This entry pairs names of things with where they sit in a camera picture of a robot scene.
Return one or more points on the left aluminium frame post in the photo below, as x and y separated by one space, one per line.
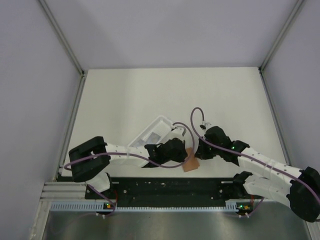
60 36

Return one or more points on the aluminium base frame rail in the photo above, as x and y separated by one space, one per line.
63 191

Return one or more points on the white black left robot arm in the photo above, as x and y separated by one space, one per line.
88 161

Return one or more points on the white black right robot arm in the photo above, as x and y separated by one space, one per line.
298 189

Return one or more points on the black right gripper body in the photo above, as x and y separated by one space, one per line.
207 152

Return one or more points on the white plastic basket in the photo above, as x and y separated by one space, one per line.
153 133

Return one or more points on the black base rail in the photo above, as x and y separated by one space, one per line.
173 192

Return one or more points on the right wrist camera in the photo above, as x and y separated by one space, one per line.
205 125

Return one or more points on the tan leather card holder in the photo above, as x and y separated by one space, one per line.
192 162

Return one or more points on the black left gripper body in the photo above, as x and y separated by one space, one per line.
178 157

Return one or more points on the grey slotted cable duct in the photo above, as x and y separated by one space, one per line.
102 206

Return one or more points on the aluminium frame post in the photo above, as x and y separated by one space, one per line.
60 36
297 8

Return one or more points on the right aluminium frame post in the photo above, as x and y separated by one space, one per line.
297 8

